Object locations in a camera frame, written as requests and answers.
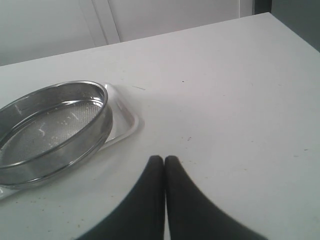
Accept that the white cabinet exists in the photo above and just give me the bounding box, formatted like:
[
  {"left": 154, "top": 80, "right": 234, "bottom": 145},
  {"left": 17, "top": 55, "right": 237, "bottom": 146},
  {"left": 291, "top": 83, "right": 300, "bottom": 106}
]
[{"left": 0, "top": 0, "right": 272, "bottom": 67}]

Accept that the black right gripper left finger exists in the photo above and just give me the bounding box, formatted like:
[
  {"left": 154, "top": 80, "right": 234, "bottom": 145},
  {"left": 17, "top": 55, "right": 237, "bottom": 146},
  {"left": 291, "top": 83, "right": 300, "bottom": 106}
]
[{"left": 80, "top": 155, "right": 166, "bottom": 240}]

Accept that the round steel mesh sieve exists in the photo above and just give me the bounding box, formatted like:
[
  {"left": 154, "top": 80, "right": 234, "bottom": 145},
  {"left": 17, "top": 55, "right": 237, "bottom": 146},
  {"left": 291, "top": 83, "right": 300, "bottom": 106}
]
[{"left": 0, "top": 80, "right": 114, "bottom": 189}]

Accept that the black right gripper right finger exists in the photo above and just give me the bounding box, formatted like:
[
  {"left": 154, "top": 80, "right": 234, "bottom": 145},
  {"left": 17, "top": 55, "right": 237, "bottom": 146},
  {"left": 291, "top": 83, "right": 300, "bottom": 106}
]
[{"left": 164, "top": 155, "right": 266, "bottom": 240}]

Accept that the white rectangular tray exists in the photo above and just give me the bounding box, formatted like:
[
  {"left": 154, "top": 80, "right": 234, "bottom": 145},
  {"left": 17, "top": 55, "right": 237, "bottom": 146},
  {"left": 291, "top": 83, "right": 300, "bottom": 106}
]
[{"left": 0, "top": 82, "right": 140, "bottom": 201}]

